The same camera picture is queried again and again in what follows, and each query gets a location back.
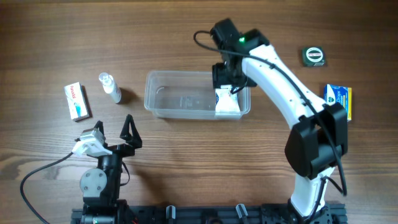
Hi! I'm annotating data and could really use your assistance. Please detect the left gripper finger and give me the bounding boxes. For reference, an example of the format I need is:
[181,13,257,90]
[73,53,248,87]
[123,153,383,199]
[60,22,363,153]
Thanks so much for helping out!
[119,114,142,148]
[93,121,104,137]

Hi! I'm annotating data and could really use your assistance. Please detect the white pouch packet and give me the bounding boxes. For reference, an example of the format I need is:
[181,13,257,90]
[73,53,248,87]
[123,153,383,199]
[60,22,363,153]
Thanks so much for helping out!
[215,85,241,119]

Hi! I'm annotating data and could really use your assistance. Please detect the green round-label box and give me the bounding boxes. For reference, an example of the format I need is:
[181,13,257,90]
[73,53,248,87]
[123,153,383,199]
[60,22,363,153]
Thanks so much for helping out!
[302,46,326,67]

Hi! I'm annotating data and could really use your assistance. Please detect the blue VapoDrops box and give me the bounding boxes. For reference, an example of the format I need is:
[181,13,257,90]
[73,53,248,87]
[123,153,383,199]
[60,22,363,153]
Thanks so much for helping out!
[323,84,352,122]

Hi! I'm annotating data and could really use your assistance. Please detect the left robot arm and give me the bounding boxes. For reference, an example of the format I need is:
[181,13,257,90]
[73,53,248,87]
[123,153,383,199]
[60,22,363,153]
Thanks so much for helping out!
[71,114,142,224]

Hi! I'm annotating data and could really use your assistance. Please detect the clear plastic container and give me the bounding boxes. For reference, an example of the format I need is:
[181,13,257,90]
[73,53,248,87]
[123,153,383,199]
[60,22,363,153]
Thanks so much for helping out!
[144,70,251,119]

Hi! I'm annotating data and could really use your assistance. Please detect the white Panadol box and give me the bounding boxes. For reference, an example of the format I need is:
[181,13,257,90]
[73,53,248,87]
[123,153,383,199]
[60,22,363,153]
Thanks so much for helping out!
[64,82,90,121]

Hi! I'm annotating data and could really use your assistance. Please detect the white spray bottle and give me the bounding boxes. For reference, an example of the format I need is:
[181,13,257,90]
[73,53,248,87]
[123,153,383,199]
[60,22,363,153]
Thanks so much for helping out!
[98,72,122,104]

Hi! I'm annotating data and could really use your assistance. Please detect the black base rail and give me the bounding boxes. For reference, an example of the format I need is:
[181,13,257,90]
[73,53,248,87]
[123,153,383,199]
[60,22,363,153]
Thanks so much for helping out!
[70,203,348,224]

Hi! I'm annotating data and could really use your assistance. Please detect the left camera cable black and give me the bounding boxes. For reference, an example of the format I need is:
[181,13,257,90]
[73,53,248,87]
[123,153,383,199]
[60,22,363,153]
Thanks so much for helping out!
[19,152,73,224]

